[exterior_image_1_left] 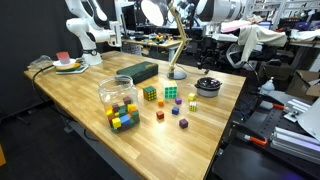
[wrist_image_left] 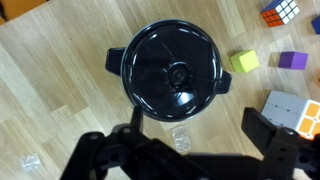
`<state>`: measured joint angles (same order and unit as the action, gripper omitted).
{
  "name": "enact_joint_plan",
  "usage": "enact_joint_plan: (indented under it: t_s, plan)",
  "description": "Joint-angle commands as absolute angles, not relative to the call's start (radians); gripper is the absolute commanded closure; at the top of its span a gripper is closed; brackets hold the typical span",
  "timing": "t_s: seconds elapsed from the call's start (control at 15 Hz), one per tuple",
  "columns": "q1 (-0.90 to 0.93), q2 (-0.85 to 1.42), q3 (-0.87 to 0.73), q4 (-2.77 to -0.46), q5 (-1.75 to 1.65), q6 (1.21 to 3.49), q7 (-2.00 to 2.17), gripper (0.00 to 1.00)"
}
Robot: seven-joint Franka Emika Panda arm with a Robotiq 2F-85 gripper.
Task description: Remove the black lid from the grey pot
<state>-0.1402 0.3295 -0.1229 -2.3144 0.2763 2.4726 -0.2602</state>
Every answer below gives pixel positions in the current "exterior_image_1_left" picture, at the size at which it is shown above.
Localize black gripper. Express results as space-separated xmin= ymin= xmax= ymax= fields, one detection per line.
xmin=203 ymin=20 xmax=224 ymax=40

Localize black pot lid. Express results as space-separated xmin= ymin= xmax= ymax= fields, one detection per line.
xmin=195 ymin=76 xmax=222 ymax=90

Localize pink cloth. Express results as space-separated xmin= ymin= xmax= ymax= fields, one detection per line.
xmin=221 ymin=19 xmax=253 ymax=34

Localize black office chair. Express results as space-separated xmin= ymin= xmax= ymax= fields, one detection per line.
xmin=226 ymin=24 xmax=288 ymax=75

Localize wooden desk lamp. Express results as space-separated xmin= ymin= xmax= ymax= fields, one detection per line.
xmin=139 ymin=0 xmax=188 ymax=81

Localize beige cloth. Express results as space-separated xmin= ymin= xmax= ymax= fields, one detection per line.
xmin=237 ymin=23 xmax=288 ymax=63

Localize wooden background table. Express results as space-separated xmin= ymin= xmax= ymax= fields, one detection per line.
xmin=121 ymin=37 xmax=188 ymax=63

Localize colourful toys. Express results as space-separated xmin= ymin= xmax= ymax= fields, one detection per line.
xmin=154 ymin=32 xmax=166 ymax=44

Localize large green-white Rubik's cube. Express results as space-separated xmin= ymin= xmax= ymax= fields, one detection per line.
xmin=162 ymin=80 xmax=179 ymax=100

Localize small white-faced Rubik's cube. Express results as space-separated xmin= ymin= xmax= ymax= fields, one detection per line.
xmin=188 ymin=101 xmax=198 ymax=113

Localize black monitor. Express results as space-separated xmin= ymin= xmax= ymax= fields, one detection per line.
xmin=120 ymin=3 xmax=138 ymax=33

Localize dark green case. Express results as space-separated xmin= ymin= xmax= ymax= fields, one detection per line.
xmin=115 ymin=60 xmax=159 ymax=85

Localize black-edged Rubik's cube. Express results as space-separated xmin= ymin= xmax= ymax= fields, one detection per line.
xmin=142 ymin=85 xmax=158 ymax=102

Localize white cloth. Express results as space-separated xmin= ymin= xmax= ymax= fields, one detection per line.
xmin=293 ymin=29 xmax=320 ymax=43

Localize dark purple wooden cube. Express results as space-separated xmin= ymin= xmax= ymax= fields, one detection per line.
xmin=178 ymin=118 xmax=189 ymax=130

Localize open cardboard box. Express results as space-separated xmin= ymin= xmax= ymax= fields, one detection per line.
xmin=285 ymin=69 xmax=320 ymax=103

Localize short aluminium extrusion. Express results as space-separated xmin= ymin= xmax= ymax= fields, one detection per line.
xmin=283 ymin=98 xmax=313 ymax=124

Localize clear plastic jar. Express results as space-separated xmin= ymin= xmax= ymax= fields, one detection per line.
xmin=97 ymin=75 xmax=141 ymax=134

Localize blue cube in jar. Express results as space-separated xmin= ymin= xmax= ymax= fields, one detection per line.
xmin=119 ymin=114 xmax=131 ymax=125

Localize yellow cube in jar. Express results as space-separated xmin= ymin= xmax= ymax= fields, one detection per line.
xmin=111 ymin=117 xmax=122 ymax=130

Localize white curved panel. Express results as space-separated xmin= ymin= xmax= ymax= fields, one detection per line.
xmin=296 ymin=96 xmax=320 ymax=143

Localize black side platform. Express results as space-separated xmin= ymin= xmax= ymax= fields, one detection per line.
xmin=211 ymin=106 xmax=320 ymax=180

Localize white square tray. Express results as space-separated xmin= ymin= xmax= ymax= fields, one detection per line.
xmin=55 ymin=64 xmax=90 ymax=75

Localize long aluminium extrusions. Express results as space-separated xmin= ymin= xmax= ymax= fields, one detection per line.
xmin=269 ymin=126 xmax=320 ymax=166

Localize green plate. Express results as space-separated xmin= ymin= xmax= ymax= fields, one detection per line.
xmin=55 ymin=63 xmax=83 ymax=72

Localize red plastic cup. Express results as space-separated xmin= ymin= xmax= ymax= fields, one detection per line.
xmin=55 ymin=51 xmax=72 ymax=65

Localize white round plate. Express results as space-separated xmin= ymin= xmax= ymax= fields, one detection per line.
xmin=52 ymin=58 xmax=77 ymax=69

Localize clear plastic bag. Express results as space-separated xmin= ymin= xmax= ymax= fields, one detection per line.
xmin=28 ymin=54 xmax=54 ymax=70

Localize grey pot with black handles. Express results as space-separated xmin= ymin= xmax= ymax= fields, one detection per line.
xmin=194 ymin=79 xmax=223 ymax=98

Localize metal shelf frame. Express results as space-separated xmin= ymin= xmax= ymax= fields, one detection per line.
xmin=246 ymin=0 xmax=320 ymax=21

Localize black table cable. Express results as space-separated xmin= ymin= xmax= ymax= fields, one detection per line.
xmin=31 ymin=64 xmax=101 ymax=143

